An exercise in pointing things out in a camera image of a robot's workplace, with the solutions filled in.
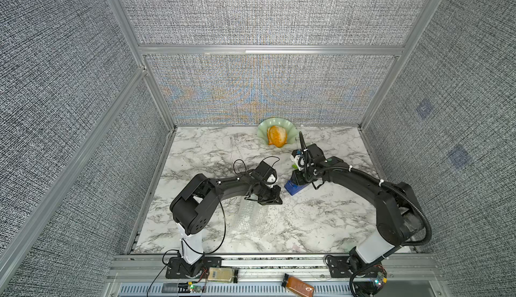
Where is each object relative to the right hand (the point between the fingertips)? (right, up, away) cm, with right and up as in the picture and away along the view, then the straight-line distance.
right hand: (293, 173), depth 89 cm
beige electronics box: (-28, -31, -21) cm, 47 cm away
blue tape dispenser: (-1, -6, -1) cm, 6 cm away
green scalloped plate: (+3, +22, +23) cm, 32 cm away
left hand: (-3, -12, -3) cm, 13 cm away
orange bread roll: (-6, +17, +14) cm, 23 cm away
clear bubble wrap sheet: (-17, -17, -7) cm, 26 cm away
